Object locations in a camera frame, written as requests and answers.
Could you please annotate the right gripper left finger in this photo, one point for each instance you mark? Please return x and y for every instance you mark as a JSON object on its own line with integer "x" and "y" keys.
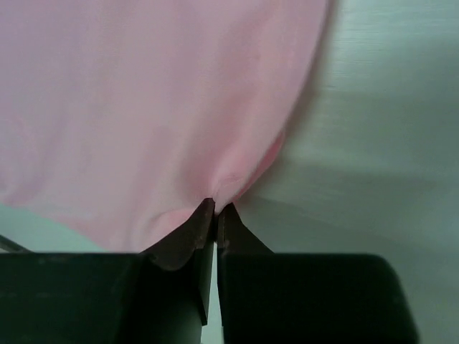
{"x": 160, "y": 295}

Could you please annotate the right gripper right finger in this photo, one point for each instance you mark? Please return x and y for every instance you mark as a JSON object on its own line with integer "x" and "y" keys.
{"x": 268, "y": 297}

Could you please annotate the pink t shirt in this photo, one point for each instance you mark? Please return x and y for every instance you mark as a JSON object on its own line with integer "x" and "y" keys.
{"x": 119, "y": 117}

